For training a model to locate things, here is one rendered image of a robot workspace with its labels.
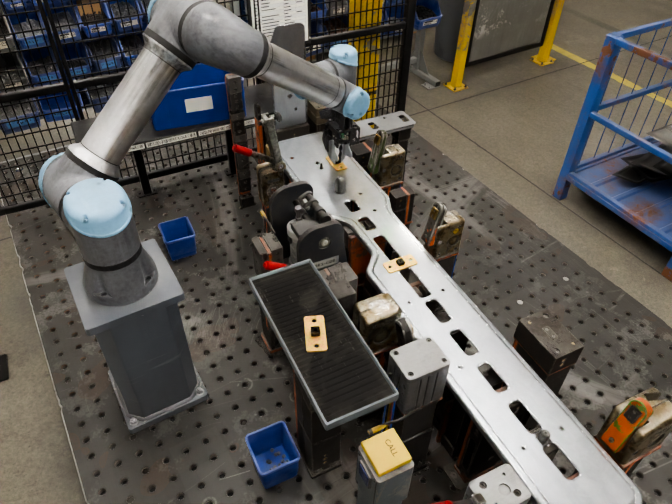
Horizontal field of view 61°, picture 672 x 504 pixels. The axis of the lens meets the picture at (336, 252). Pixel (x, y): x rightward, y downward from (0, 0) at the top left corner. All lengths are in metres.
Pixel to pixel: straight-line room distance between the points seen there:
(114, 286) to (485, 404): 0.78
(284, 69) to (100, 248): 0.52
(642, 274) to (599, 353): 1.48
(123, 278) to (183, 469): 0.50
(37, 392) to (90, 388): 0.98
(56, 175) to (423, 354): 0.81
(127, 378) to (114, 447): 0.22
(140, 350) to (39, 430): 1.24
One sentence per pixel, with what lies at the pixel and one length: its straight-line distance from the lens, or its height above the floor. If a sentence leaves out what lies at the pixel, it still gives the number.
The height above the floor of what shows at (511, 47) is 0.19.
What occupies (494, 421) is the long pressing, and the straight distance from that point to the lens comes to 1.21.
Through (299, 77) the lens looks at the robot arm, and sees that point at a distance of 1.28.
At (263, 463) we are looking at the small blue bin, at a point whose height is 0.70.
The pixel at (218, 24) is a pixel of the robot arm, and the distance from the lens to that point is 1.17.
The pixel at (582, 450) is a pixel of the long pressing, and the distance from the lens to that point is 1.23.
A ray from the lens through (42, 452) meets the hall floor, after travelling 2.49.
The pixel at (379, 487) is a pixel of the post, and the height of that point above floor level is 1.12.
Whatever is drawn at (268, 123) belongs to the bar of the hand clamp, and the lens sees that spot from 1.59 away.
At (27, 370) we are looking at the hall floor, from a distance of 2.75.
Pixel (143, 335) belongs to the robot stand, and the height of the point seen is 1.01.
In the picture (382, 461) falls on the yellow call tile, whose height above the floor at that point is 1.16.
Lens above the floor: 2.00
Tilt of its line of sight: 43 degrees down
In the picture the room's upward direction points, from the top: 1 degrees clockwise
